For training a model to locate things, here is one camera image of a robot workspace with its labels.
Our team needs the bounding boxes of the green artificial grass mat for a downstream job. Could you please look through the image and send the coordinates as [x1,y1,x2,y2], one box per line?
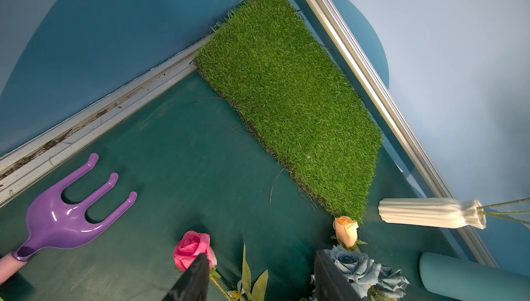
[196,0,382,222]

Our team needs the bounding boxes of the magenta rose single stem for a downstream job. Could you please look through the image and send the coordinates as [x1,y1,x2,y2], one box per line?
[173,231,233,300]

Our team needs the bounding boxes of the purple toy garden fork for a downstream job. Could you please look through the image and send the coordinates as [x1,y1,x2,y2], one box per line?
[1,153,137,283]

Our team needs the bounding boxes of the white ribbed ceramic vase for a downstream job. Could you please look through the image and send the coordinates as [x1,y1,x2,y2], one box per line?
[378,197,487,229]

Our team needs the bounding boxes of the blue hydrangea bunch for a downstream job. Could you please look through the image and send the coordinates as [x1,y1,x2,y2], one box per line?
[310,245,409,300]

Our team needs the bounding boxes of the aluminium frame back bar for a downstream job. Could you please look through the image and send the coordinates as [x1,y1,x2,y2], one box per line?
[268,0,498,268]

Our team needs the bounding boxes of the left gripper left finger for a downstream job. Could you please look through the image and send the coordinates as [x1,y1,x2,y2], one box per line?
[162,254,210,301]

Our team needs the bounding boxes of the peach rose single stem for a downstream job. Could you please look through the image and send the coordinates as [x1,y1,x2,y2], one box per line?
[333,216,365,251]

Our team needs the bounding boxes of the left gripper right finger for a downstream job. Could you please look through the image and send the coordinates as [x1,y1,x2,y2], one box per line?
[314,250,360,301]

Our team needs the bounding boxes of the teal cylindrical vase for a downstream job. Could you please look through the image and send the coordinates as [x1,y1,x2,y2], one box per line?
[419,253,529,300]

